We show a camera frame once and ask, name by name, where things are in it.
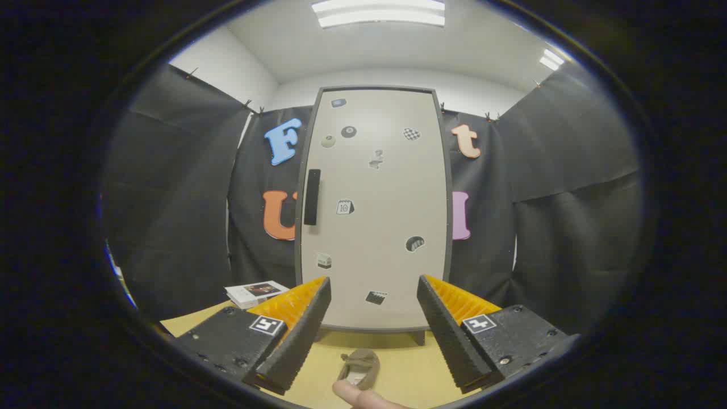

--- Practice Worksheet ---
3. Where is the white booklet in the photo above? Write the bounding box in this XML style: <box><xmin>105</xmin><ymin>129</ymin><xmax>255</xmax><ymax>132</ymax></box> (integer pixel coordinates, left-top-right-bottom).
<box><xmin>224</xmin><ymin>280</ymin><xmax>290</xmax><ymax>310</ymax></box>

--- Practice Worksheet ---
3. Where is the large ceiling light panel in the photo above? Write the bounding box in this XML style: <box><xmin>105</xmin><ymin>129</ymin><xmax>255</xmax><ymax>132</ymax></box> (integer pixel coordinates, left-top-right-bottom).
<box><xmin>311</xmin><ymin>0</ymin><xmax>446</xmax><ymax>29</ymax></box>

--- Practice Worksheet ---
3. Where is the brown fuzzy shoe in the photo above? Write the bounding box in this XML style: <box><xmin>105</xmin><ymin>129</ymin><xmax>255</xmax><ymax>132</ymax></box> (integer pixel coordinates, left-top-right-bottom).
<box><xmin>337</xmin><ymin>349</ymin><xmax>381</xmax><ymax>393</ymax></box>

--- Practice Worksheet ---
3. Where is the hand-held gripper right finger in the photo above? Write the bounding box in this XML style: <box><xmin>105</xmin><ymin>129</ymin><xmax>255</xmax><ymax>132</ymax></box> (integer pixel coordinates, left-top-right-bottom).
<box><xmin>416</xmin><ymin>274</ymin><xmax>581</xmax><ymax>395</ymax></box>

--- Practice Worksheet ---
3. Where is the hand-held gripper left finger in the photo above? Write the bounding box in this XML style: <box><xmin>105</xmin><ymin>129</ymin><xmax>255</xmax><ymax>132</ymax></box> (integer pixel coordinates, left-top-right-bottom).
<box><xmin>173</xmin><ymin>276</ymin><xmax>332</xmax><ymax>397</ymax></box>

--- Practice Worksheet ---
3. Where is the black door handle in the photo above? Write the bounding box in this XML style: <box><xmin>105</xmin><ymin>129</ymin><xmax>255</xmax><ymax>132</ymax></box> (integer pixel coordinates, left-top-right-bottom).
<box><xmin>303</xmin><ymin>169</ymin><xmax>322</xmax><ymax>226</ymax></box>

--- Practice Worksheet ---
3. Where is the small ceiling light panel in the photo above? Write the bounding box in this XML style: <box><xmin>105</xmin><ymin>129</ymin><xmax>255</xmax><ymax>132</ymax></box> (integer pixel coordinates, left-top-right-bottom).
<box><xmin>538</xmin><ymin>48</ymin><xmax>566</xmax><ymax>72</ymax></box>

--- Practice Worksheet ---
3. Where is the black backdrop cloth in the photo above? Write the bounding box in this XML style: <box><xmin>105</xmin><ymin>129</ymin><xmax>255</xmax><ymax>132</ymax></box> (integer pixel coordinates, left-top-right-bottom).
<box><xmin>101</xmin><ymin>60</ymin><xmax>642</xmax><ymax>336</ymax></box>

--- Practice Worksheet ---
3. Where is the grey shoe cabinet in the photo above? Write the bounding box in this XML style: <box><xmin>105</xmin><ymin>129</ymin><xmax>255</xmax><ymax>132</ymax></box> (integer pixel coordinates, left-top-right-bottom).
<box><xmin>294</xmin><ymin>85</ymin><xmax>455</xmax><ymax>346</ymax></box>

